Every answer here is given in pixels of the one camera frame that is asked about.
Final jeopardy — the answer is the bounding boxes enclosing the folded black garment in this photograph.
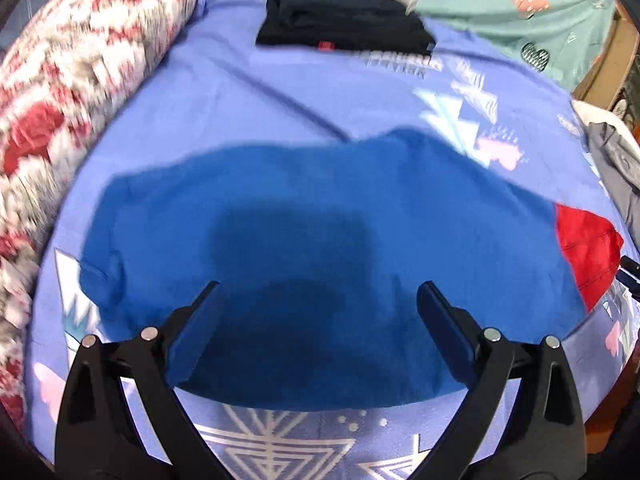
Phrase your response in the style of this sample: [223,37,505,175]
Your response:
[255,0,437,56]

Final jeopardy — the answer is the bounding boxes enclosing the wooden bed frame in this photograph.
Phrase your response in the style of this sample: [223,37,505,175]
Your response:
[572,10,640,117]

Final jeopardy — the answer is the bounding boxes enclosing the white cloth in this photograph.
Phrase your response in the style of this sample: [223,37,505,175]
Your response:
[571,99,628,128]

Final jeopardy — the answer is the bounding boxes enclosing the purple printed bedsheet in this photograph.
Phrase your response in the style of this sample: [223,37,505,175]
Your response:
[22,0,640,480]

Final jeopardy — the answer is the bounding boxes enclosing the grey garment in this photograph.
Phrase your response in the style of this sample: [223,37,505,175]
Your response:
[582,120,640,241]

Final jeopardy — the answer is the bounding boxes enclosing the blue and red pants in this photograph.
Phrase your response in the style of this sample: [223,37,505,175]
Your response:
[80,127,626,406]

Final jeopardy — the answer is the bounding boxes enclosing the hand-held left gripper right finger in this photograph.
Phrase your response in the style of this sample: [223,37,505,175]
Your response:
[412,281,586,480]

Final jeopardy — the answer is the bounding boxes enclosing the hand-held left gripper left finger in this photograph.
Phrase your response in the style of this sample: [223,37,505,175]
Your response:
[55,280,236,480]

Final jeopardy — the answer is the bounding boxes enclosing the red floral pillow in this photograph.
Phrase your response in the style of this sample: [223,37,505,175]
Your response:
[0,0,203,428]

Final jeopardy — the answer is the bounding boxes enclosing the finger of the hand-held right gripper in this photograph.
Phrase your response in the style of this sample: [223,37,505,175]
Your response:
[616,255,640,302]

